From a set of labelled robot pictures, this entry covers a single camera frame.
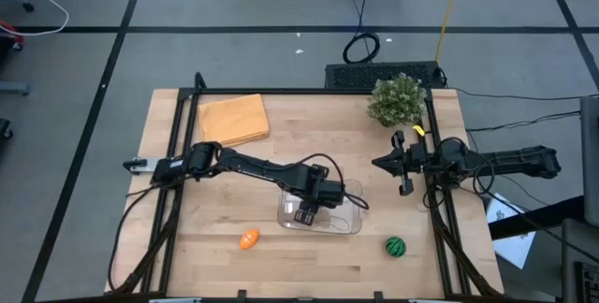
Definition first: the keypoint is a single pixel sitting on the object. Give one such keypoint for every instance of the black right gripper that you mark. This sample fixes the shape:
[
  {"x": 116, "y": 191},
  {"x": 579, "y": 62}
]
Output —
[{"x": 414, "y": 160}]

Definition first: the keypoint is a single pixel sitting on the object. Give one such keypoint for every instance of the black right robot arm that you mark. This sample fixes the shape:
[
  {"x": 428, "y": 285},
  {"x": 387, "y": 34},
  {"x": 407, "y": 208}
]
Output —
[{"x": 505, "y": 163}]

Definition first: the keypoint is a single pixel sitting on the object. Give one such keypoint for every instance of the white paper sheet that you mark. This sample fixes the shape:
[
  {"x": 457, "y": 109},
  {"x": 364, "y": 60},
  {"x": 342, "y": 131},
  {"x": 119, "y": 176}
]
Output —
[{"x": 515, "y": 247}]

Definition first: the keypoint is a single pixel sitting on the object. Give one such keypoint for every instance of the yellow tape tag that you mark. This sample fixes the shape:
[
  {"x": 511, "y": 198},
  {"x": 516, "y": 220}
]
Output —
[{"x": 419, "y": 130}]

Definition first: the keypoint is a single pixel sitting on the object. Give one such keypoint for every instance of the orange toy bell pepper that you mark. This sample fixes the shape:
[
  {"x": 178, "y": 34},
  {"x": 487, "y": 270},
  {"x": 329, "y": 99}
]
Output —
[{"x": 249, "y": 239}]

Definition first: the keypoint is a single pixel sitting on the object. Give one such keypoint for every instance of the grey desk foot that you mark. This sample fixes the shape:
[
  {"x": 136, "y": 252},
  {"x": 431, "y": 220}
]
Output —
[{"x": 14, "y": 89}]

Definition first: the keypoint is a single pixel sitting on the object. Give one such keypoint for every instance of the clear plastic tupperware tub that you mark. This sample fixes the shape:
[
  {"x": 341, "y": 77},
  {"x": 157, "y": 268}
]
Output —
[{"x": 351, "y": 221}]

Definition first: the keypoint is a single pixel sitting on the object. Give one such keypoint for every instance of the black desk bar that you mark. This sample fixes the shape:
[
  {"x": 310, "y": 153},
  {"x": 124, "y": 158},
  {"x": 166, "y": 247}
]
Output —
[{"x": 538, "y": 219}]

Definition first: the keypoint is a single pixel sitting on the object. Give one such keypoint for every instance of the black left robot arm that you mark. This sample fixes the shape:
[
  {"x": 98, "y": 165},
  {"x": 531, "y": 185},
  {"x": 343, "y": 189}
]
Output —
[{"x": 252, "y": 166}]

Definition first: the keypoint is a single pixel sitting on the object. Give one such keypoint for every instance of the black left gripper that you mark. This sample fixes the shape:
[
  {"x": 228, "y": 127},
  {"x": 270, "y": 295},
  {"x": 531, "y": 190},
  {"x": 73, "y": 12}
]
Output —
[{"x": 327, "y": 193}]

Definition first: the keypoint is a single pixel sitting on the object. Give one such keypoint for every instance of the black table clamp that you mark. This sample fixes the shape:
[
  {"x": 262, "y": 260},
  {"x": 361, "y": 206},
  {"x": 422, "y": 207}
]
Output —
[
  {"x": 378, "y": 296},
  {"x": 241, "y": 295}
]

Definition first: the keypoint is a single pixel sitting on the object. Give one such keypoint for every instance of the grey side cabinet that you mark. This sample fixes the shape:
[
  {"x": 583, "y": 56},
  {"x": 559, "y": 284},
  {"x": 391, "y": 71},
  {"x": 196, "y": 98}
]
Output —
[{"x": 590, "y": 153}]

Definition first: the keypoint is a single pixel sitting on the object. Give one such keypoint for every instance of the black keyboard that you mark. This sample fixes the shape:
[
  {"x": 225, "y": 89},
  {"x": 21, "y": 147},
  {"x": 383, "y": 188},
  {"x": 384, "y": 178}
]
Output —
[{"x": 365, "y": 76}]

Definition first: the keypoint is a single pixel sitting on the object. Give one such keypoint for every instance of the artificial green potted plant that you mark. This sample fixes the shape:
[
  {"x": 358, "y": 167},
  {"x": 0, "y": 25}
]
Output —
[{"x": 397, "y": 101}]

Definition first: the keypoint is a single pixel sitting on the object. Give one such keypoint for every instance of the red object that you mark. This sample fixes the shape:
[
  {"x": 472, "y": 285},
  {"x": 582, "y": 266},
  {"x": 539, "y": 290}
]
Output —
[{"x": 9, "y": 32}]

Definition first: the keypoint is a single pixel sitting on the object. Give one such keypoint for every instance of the silver frame bracket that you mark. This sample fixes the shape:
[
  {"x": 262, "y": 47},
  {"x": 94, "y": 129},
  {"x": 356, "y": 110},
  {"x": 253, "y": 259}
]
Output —
[
  {"x": 175, "y": 300},
  {"x": 435, "y": 301}
]

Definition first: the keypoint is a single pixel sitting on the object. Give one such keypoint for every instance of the black caster wheel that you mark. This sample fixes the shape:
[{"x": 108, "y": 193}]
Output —
[{"x": 4, "y": 129}]

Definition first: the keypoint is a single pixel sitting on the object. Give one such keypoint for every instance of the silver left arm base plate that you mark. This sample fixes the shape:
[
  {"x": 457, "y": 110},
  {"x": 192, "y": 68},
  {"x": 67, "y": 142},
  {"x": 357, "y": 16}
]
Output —
[{"x": 142, "y": 163}]

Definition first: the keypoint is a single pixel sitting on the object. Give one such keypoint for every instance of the yellow folded cloth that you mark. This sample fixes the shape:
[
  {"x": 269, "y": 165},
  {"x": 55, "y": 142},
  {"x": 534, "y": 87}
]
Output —
[{"x": 233, "y": 120}]

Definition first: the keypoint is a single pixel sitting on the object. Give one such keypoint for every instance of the black aluminium table frame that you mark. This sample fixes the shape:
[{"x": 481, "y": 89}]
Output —
[{"x": 304, "y": 91}]

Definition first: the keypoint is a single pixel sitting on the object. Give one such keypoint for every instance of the green striped toy watermelon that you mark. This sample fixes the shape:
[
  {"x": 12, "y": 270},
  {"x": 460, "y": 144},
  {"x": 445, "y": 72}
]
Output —
[{"x": 396, "y": 247}]

